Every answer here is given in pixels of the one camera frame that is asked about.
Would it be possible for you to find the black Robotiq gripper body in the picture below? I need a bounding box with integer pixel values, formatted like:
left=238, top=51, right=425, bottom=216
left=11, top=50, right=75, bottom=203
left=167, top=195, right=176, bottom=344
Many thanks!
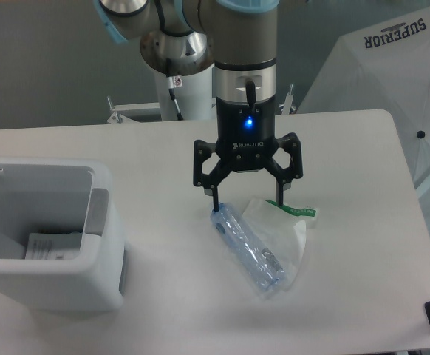
left=216, top=98, right=276, bottom=172

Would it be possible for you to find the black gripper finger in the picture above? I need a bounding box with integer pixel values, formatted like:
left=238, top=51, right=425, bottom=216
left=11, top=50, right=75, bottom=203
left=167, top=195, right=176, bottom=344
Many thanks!
left=193, top=139, right=238, bottom=213
left=265, top=132, right=303, bottom=206

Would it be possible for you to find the crushed clear plastic bottle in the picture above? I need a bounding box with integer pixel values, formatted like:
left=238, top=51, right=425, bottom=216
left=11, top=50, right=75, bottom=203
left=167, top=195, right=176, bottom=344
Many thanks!
left=210, top=203, right=286, bottom=291

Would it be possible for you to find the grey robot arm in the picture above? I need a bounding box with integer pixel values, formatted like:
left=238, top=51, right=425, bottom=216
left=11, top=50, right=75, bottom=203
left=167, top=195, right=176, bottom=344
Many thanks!
left=95, top=1, right=303, bottom=205

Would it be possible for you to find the white trash can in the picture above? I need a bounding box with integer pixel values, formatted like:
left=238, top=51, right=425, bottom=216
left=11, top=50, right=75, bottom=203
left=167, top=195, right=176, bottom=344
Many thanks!
left=0, top=158, right=128, bottom=311

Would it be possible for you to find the white green plastic wrapper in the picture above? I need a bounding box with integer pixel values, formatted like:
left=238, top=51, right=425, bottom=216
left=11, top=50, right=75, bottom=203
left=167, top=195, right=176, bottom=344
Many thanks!
left=242, top=198, right=319, bottom=296

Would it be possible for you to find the white Superior umbrella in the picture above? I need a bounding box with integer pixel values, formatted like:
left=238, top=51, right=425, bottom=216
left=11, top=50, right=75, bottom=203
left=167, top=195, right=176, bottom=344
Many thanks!
left=298, top=7, right=430, bottom=196

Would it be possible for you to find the white paper in bin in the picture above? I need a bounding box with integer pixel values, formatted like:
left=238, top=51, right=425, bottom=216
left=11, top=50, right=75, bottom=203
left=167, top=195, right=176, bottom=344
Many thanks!
left=25, top=232, right=82, bottom=260

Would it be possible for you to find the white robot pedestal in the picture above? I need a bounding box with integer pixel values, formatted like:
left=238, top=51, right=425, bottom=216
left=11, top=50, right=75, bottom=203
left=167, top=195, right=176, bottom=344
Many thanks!
left=152, top=65, right=214, bottom=121

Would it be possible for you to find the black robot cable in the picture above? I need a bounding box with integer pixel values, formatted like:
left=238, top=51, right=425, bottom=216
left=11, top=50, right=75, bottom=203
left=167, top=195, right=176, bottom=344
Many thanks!
left=165, top=58, right=185, bottom=121

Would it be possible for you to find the white mounting bracket frame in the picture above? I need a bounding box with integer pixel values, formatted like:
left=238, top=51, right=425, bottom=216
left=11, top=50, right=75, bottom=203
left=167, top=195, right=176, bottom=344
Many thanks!
left=106, top=84, right=298, bottom=124

